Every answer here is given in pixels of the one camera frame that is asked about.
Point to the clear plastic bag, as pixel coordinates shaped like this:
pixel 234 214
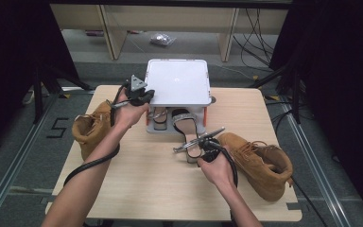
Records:
pixel 163 39

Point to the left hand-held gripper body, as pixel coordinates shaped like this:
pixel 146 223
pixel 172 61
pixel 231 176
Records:
pixel 137 94

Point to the black metal stand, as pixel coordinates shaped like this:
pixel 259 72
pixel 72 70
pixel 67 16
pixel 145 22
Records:
pixel 296 94
pixel 38 94

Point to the metal floor rail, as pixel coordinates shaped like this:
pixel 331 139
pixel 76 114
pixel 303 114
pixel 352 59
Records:
pixel 12 167
pixel 314 164

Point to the black curtain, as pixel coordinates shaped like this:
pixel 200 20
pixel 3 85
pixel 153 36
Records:
pixel 343 63
pixel 6 63

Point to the white two-tier shoe rack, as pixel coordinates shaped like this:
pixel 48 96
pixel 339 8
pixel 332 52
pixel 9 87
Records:
pixel 179 78

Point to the person's right hand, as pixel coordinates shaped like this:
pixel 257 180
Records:
pixel 220 173

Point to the person's left hand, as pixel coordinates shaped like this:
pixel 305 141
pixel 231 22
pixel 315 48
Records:
pixel 129 115

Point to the tan suede boot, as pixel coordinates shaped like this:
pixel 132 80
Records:
pixel 91 132
pixel 255 160

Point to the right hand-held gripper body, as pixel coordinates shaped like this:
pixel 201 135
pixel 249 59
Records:
pixel 209 151

